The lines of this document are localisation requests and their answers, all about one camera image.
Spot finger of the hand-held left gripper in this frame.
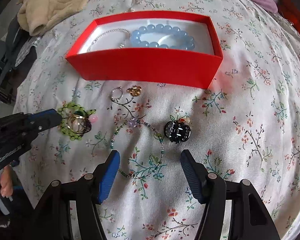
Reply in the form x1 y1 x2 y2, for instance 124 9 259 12
27 108 62 132

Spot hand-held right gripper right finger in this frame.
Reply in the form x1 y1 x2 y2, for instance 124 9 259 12
180 149 282 240

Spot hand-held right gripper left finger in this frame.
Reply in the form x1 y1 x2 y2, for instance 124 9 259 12
34 150 121 240

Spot green bead bracelet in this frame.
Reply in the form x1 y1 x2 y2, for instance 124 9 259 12
57 102 97 141

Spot gold wire bangle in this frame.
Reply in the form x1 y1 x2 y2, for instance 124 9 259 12
66 114 92 133

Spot thin beaded necklace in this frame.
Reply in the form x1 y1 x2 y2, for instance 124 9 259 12
111 119 165 179

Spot black hair claw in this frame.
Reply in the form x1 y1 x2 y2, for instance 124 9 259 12
164 116 192 144

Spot gold ring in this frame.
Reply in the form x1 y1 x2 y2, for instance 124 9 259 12
127 86 142 97

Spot red jewelry box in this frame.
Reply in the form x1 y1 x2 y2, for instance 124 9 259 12
66 11 224 90

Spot person's left hand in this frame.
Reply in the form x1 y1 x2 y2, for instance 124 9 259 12
0 166 15 213

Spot dark chair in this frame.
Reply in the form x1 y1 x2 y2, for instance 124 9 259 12
0 17 44 103

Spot plaid cloth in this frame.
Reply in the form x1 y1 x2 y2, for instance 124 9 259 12
15 36 42 67

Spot floral bedsheet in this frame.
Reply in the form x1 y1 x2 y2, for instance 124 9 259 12
12 0 300 240

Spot beige quilted blanket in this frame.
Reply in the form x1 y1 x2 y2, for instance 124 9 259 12
17 0 113 37

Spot red cloth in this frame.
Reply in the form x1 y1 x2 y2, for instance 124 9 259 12
277 0 300 40

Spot silver ring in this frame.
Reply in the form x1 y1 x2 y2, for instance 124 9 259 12
111 87 124 103

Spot pearl bracelet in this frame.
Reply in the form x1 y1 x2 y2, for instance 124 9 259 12
87 28 132 53

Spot blue bead bracelet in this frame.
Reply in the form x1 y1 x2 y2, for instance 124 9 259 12
131 24 195 50

